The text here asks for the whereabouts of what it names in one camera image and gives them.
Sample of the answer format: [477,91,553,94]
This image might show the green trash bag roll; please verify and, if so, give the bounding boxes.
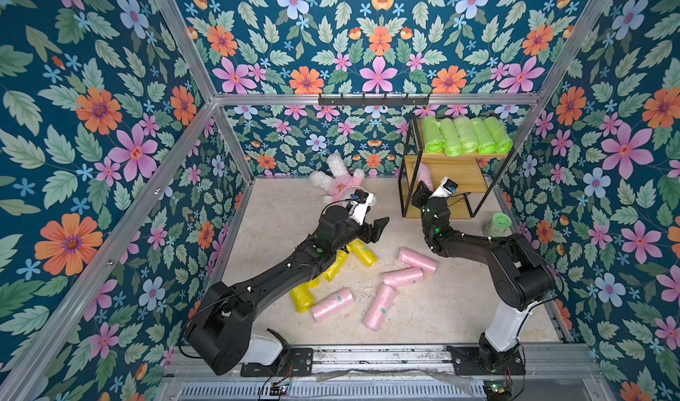
[470,118,497,155]
[421,116,446,153]
[483,116,513,154]
[453,117,479,154]
[439,119,463,158]

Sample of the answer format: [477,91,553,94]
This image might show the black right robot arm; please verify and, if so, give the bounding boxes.
[412,177,557,372]

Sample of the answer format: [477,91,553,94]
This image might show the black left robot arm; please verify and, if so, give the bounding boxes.
[185,205,390,375]

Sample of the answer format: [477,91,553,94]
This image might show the yellow trash bag roll right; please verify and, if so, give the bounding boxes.
[348,239,378,267]

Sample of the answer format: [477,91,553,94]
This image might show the yellow trash bag roll middle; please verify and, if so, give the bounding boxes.
[322,250,349,282]

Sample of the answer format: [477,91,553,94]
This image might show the yellow trash bag roll large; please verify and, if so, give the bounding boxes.
[290,280,320,314]

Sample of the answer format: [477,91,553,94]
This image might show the white plush bunny pink shirt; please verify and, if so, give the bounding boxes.
[309,153,365,205]

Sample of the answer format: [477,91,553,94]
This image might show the upper green lidded jar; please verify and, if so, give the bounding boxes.
[484,213,513,237]

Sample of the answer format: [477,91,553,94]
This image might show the green circuit board left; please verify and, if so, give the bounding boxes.
[267,383,290,397]

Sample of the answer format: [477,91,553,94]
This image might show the green circuit board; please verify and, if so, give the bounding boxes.
[267,383,290,397]
[483,381,514,401]

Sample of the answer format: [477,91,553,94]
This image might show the green circuit board right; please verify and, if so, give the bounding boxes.
[483,381,514,401]

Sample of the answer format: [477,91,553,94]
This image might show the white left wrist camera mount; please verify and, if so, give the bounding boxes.
[347,188,375,226]

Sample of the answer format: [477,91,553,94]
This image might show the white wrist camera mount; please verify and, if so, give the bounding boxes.
[430,177,458,199]
[347,188,375,226]

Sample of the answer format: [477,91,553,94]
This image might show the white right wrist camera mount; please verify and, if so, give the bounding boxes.
[430,177,458,199]

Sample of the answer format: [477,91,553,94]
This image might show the wooden shelf black metal frame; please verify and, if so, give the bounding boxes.
[398,117,509,220]

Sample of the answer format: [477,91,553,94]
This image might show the black hook rail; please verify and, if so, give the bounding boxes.
[316,93,430,108]

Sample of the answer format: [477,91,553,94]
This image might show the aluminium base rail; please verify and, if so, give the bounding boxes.
[156,343,614,400]

